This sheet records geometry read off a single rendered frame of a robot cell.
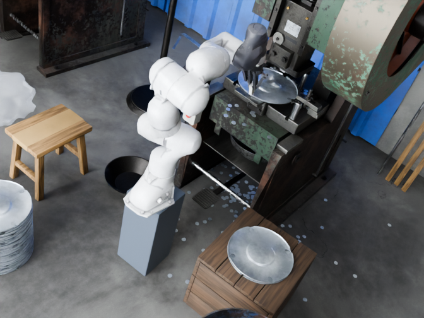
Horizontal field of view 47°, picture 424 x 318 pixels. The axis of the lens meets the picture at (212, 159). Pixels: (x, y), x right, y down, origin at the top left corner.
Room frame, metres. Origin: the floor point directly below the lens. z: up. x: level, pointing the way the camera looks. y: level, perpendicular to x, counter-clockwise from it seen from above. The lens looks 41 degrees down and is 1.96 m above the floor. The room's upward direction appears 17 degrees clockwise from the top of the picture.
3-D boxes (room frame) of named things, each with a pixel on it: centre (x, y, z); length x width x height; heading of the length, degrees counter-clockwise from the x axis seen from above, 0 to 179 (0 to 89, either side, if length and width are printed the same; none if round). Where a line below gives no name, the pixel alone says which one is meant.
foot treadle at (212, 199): (1.97, -0.15, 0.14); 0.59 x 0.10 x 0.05; 150
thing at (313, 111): (2.01, -0.36, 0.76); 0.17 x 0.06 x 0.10; 60
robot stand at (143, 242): (1.43, 0.19, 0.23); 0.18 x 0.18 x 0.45; 65
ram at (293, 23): (2.05, -0.19, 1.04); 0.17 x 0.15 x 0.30; 150
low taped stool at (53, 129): (1.76, 0.81, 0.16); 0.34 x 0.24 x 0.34; 153
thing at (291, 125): (2.09, -0.21, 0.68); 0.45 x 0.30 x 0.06; 60
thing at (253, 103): (1.94, -0.13, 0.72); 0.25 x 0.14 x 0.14; 150
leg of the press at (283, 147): (2.08, -0.52, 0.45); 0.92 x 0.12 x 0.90; 150
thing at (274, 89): (1.98, -0.15, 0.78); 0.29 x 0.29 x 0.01
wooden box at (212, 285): (1.35, -0.32, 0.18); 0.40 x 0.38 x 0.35; 155
